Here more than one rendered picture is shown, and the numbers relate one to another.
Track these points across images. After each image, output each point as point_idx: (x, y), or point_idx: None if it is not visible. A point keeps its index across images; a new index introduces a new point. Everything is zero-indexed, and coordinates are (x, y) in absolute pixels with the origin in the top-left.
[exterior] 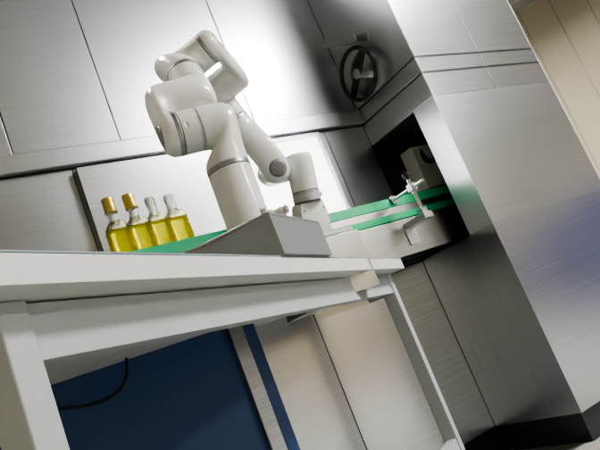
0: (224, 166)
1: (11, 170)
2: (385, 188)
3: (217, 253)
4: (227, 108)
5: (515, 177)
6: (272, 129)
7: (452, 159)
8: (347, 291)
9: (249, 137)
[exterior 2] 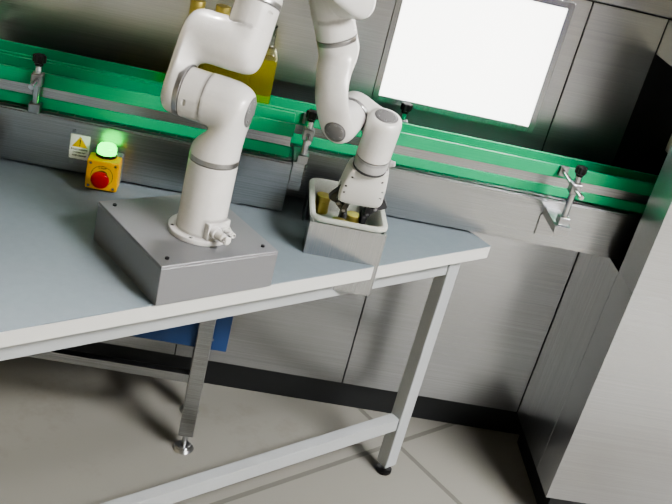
0: (196, 164)
1: None
2: (620, 119)
3: (127, 246)
4: (234, 108)
5: None
6: None
7: (667, 188)
8: (313, 291)
9: (325, 80)
